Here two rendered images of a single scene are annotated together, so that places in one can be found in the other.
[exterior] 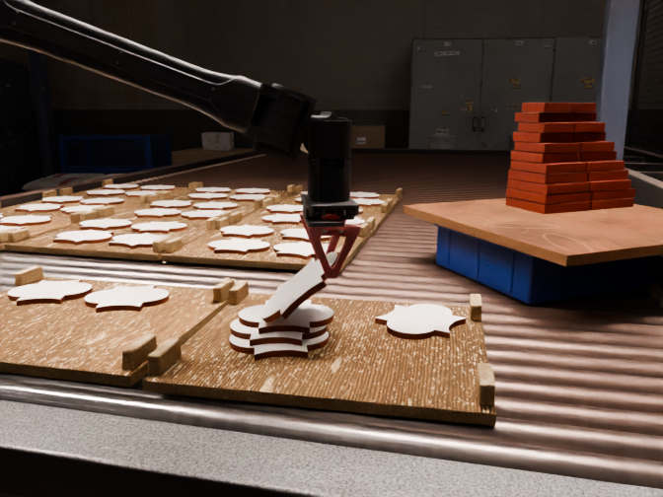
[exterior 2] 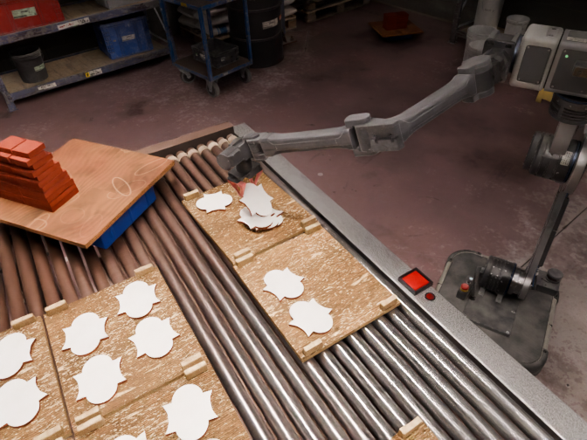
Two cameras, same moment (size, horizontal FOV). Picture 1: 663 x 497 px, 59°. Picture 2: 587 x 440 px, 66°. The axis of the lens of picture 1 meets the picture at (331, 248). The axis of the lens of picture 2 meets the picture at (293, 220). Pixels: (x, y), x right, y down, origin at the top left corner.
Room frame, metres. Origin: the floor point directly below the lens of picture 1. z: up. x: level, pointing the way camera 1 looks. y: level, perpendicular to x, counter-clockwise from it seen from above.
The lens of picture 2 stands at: (1.55, 1.03, 2.01)
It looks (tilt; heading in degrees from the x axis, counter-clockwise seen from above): 41 degrees down; 226
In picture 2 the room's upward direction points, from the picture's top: 2 degrees counter-clockwise
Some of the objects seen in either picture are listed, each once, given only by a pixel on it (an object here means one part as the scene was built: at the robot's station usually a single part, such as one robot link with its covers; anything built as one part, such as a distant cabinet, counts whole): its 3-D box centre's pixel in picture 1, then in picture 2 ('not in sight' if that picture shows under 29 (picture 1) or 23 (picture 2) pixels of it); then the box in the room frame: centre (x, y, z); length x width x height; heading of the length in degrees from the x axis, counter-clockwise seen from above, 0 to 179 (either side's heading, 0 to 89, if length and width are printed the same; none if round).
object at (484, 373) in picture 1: (485, 384); not in sight; (0.60, -0.17, 0.95); 0.06 x 0.02 x 0.03; 169
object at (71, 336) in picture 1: (75, 319); (313, 285); (0.87, 0.40, 0.93); 0.41 x 0.35 x 0.02; 77
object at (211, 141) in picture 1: (218, 141); not in sight; (7.55, 1.45, 0.86); 0.37 x 0.30 x 0.22; 84
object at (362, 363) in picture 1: (336, 342); (247, 212); (0.77, -0.01, 0.93); 0.41 x 0.35 x 0.02; 79
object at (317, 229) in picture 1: (330, 241); (250, 177); (0.75, 0.00, 1.08); 0.07 x 0.07 x 0.09; 9
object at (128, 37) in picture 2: not in sight; (121, 32); (-0.76, -3.91, 0.32); 0.50 x 0.41 x 0.37; 170
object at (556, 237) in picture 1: (571, 220); (79, 185); (1.16, -0.49, 1.03); 0.50 x 0.50 x 0.02; 22
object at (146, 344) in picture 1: (139, 351); (313, 228); (0.69, 0.24, 0.95); 0.06 x 0.02 x 0.03; 167
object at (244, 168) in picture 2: (329, 185); (243, 163); (0.77, 0.00, 1.15); 0.10 x 0.07 x 0.07; 9
